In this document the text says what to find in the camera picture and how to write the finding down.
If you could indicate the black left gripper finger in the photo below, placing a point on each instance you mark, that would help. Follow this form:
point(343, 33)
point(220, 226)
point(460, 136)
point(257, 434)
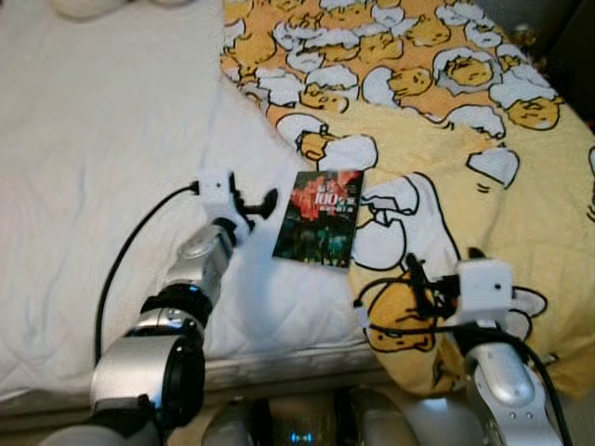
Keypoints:
point(237, 197)
point(267, 203)

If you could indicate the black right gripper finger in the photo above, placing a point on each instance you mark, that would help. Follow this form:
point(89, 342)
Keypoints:
point(416, 279)
point(476, 254)

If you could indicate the dark red cover book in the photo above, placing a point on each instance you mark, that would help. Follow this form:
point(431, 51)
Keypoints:
point(316, 228)

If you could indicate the yellow egg cartoon blanket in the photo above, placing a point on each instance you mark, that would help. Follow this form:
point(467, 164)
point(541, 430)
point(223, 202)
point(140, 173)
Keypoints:
point(521, 204)

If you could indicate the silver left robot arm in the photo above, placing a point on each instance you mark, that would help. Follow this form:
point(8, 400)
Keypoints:
point(191, 265)

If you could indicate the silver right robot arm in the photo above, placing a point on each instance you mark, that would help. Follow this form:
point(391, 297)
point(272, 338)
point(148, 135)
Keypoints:
point(502, 381)

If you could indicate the white quilted mattress cover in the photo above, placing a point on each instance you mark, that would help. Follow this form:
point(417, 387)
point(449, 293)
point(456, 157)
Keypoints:
point(93, 139)

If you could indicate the grey robot legs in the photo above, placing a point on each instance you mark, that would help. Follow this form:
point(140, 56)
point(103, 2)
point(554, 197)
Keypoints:
point(297, 423)

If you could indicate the dark wardrobe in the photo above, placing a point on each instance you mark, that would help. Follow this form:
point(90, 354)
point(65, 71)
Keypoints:
point(567, 46)

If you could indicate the grey quilted mattress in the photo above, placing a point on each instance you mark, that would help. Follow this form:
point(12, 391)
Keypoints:
point(28, 409)

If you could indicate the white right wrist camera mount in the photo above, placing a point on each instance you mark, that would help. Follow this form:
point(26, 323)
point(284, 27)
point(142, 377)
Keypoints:
point(483, 288)

